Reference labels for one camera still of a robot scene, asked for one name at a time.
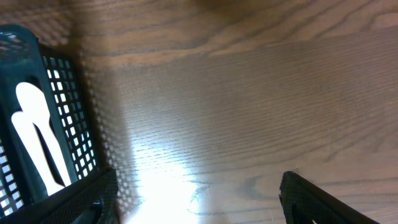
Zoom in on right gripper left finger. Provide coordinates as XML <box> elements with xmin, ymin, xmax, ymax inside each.
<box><xmin>1</xmin><ymin>168</ymin><xmax>118</xmax><ymax>224</ymax></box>

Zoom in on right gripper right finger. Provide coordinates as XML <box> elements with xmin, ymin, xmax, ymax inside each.
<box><xmin>279</xmin><ymin>171</ymin><xmax>375</xmax><ymax>224</ymax></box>

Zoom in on white fork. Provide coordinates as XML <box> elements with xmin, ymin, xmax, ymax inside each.
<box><xmin>11</xmin><ymin>111</ymin><xmax>65</xmax><ymax>196</ymax></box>
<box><xmin>16</xmin><ymin>82</ymin><xmax>72</xmax><ymax>186</ymax></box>

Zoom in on black plastic basket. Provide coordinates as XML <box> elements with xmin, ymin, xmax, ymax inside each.
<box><xmin>1</xmin><ymin>24</ymin><xmax>99</xmax><ymax>219</ymax></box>

